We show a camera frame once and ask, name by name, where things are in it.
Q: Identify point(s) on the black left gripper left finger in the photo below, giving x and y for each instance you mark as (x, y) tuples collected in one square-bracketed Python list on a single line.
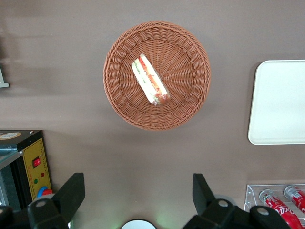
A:
[(59, 207)]

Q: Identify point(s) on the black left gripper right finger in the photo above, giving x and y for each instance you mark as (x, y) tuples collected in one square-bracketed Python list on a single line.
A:
[(209, 210)]

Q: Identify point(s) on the triangle sandwich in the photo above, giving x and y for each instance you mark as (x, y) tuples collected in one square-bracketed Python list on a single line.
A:
[(150, 81)]

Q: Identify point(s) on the cream plastic tray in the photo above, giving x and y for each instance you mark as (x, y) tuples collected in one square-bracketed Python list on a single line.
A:
[(278, 102)]

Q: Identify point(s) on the round brown wicker basket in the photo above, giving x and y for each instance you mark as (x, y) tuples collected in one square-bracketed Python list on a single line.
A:
[(181, 71)]

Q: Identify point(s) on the clear acrylic bottle rack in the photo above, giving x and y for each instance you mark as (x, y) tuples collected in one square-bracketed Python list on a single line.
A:
[(252, 193)]

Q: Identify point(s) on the black food warmer, yellow panel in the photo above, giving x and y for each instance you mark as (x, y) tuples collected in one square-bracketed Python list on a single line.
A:
[(35, 152)]

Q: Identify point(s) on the red cola bottle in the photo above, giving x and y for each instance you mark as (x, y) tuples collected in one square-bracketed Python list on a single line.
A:
[(297, 195), (278, 210)]

